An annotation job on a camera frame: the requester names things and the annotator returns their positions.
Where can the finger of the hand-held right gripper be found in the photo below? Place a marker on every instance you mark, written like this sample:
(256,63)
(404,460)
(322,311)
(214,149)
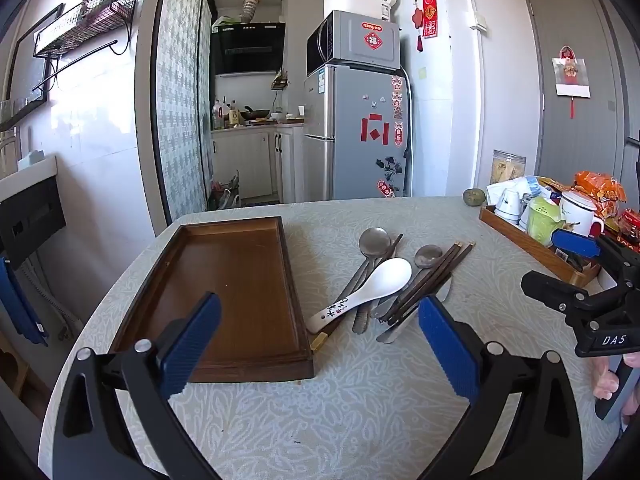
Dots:
(575,244)
(550,290)

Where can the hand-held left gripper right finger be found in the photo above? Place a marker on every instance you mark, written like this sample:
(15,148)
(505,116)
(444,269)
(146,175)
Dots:
(447,350)

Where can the black range hood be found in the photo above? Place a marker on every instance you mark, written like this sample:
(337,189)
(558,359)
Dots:
(247,50)

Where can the orange snack packet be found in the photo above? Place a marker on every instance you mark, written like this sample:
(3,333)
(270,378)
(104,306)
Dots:
(600,185)

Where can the green round fruit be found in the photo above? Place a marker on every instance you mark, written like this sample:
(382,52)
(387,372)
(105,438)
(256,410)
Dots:
(472,196)

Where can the black wok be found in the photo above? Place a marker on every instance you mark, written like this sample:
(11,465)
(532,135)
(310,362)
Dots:
(256,111)

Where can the small metal spoon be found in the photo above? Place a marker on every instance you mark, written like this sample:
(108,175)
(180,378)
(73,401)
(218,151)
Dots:
(428,256)

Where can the hanging wall calendar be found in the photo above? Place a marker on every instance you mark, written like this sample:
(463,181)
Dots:
(571,77)

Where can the red hanging decoration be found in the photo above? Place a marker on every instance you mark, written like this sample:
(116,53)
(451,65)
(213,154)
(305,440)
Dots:
(430,12)

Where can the glass jar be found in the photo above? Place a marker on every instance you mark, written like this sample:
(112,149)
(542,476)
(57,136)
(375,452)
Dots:
(509,165)

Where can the silver refrigerator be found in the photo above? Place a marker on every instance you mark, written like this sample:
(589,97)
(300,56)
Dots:
(350,160)

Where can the blue cloth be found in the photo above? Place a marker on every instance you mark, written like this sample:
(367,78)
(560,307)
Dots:
(17,300)

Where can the white kitchen cabinet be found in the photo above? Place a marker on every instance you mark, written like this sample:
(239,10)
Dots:
(250,160)

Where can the pale blue container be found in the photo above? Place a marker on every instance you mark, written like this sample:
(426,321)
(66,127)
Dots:
(34,159)

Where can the serrated metal knife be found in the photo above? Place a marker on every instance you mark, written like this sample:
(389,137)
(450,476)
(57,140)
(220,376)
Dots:
(361,317)

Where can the silver microwave oven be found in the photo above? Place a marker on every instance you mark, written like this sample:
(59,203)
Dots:
(350,40)

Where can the dark wooden tray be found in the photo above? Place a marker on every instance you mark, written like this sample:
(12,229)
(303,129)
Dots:
(225,280)

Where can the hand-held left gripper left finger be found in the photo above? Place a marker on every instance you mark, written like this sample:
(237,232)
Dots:
(192,345)

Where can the red flower ornament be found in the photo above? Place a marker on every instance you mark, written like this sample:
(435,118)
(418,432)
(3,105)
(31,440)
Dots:
(417,20)

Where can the patterned sliding door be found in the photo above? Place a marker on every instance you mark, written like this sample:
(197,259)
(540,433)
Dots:
(180,100)

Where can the white light switch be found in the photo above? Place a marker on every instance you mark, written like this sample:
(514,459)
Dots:
(478,21)

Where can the green plastic cup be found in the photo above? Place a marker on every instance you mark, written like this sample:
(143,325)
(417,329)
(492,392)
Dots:
(542,220)

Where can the hanging spice rack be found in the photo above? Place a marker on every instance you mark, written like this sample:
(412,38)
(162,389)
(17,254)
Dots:
(280,80)

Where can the white plastic packet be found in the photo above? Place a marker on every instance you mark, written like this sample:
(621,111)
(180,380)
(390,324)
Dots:
(530,185)

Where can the grey door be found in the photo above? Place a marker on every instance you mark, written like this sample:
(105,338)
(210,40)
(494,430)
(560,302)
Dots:
(570,150)

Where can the white ceramic spoon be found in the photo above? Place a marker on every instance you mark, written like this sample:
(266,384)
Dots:
(390,277)

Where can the white printed cup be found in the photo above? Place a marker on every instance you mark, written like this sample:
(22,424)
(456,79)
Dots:
(509,205)

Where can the dark gold-tipped chopstick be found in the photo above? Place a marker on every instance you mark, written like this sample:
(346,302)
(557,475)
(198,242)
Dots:
(461,254)
(319,342)
(452,255)
(469,249)

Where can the red snack packet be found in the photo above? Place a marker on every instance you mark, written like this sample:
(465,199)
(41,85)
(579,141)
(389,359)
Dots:
(630,225)

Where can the wooden box with cutout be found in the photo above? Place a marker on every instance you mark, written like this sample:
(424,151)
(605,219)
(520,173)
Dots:
(15,375)

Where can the smooth metal table knife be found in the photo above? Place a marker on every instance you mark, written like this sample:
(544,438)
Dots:
(442,292)

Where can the large metal spoon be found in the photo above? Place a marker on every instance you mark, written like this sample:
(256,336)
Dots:
(375,241)

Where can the wooden tray with cups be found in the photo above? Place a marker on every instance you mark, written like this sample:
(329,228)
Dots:
(520,240)

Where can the white enamel mug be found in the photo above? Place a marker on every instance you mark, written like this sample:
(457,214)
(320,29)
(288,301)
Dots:
(580,215)

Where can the group of oil bottles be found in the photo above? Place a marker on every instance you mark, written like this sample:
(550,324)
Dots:
(220,115)

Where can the person's right hand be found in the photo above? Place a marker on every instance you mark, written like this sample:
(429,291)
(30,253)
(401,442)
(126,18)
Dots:
(606,384)

